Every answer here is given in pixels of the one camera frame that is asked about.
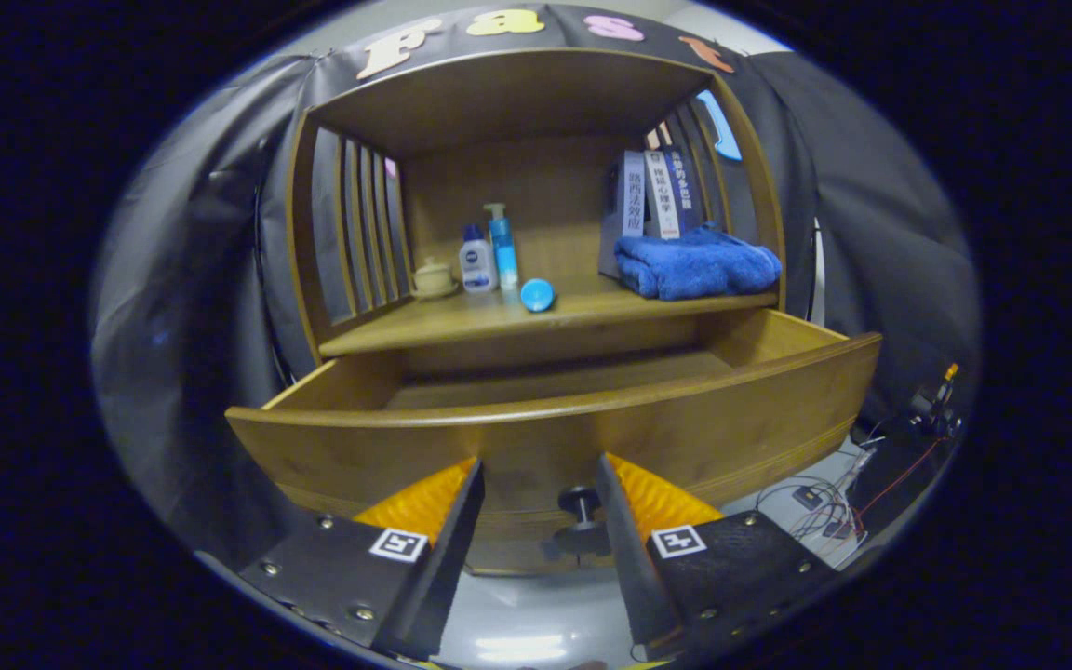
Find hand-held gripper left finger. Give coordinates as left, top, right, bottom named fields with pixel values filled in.
left=238, top=457, right=487, bottom=660

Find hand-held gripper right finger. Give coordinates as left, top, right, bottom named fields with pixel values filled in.
left=595, top=453, right=839, bottom=660

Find wooden drawer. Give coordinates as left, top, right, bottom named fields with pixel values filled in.
left=224, top=307, right=883, bottom=573

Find wooden countertop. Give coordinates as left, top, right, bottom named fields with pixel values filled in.
left=319, top=284, right=779, bottom=357

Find wooden cabinet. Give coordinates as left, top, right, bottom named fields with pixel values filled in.
left=287, top=48, right=788, bottom=364

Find beige lidded teacup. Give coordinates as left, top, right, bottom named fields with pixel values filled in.
left=409, top=256, right=459, bottom=301

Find white bottle with blue cap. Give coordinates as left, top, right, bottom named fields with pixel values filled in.
left=459, top=223, right=499, bottom=295

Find folded blue towel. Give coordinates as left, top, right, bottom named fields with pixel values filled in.
left=614, top=223, right=784, bottom=302

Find blue pump bottle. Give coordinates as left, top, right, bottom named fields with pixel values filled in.
left=484, top=203, right=520, bottom=291

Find black clamp with orange tip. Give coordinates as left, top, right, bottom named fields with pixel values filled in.
left=908, top=363, right=963, bottom=438

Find grey book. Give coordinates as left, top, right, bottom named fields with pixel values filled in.
left=597, top=151, right=647, bottom=278

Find white spine book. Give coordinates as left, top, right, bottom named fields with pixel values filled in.
left=645, top=151, right=682, bottom=240

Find dark blue book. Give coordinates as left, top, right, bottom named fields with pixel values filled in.
left=669, top=149, right=709, bottom=234

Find black backdrop cloth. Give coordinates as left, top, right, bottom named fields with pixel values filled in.
left=89, top=5, right=982, bottom=559

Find tangled thin cables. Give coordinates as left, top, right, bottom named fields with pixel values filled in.
left=759, top=447, right=946, bottom=559

